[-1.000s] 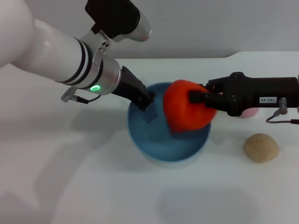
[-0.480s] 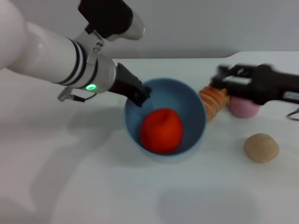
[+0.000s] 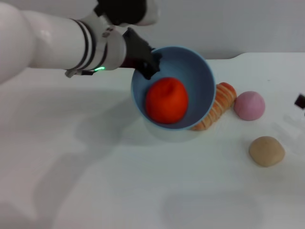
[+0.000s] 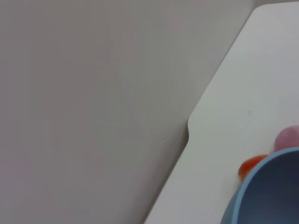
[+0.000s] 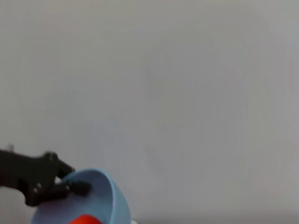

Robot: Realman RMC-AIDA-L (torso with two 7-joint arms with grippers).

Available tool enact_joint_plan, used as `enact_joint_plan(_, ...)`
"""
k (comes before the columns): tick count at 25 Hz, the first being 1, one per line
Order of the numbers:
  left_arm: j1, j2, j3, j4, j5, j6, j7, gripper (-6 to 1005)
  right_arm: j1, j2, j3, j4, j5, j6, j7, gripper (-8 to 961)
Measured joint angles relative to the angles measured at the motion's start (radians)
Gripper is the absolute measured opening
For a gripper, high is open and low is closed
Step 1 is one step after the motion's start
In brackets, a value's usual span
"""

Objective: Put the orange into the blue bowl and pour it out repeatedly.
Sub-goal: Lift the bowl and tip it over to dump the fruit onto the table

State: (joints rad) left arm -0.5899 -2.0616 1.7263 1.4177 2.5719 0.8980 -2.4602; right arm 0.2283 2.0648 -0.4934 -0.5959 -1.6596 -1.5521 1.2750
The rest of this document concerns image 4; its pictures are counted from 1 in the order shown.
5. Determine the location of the blue bowl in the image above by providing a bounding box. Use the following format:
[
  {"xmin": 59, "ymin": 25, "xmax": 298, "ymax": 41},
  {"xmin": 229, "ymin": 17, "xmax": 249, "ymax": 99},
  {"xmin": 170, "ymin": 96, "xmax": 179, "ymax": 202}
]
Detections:
[{"xmin": 221, "ymin": 146, "xmax": 299, "ymax": 224}]

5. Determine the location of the striped orange bread roll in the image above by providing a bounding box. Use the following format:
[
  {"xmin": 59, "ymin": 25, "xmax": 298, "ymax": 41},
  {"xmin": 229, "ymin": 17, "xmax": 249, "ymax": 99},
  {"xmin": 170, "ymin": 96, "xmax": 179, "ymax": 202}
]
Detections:
[{"xmin": 237, "ymin": 154, "xmax": 270, "ymax": 182}]

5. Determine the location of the pink round bun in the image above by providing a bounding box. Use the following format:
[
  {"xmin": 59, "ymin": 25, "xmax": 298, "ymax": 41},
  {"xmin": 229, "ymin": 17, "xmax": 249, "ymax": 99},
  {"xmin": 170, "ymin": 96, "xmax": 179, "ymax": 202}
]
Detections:
[{"xmin": 273, "ymin": 125, "xmax": 299, "ymax": 152}]

